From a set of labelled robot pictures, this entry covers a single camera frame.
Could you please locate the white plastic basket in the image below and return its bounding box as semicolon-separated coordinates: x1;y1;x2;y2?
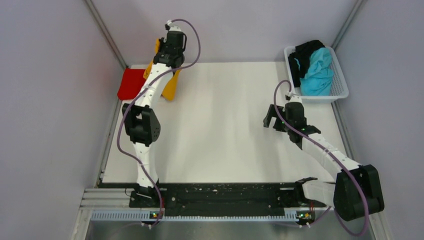
283;46;349;104

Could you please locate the white slotted cable duct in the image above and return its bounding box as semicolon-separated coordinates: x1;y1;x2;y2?
90;209;315;222

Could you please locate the cyan t shirt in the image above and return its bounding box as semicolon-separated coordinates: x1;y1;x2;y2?
300;47;334;97

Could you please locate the aluminium frame post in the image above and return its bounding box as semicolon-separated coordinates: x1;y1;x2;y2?
82;0;128;69
331;0;367;50

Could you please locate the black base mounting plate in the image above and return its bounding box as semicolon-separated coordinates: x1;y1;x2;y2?
129;183;324;217

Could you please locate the red folded t shirt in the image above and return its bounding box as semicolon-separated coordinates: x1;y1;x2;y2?
117;68;146;101

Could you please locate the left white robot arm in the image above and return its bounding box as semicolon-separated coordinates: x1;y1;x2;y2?
121;25;187;208

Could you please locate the orange t shirt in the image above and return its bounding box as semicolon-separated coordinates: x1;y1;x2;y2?
143;38;182;102

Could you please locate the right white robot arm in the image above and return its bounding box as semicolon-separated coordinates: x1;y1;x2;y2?
263;95;385;221

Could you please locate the left aluminium frame post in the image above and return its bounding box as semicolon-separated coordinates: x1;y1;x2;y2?
82;0;128;69

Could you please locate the right aluminium frame post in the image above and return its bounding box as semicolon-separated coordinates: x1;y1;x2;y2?
331;0;367;50

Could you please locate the black t shirt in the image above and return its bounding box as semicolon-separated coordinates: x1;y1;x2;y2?
288;40;325;88

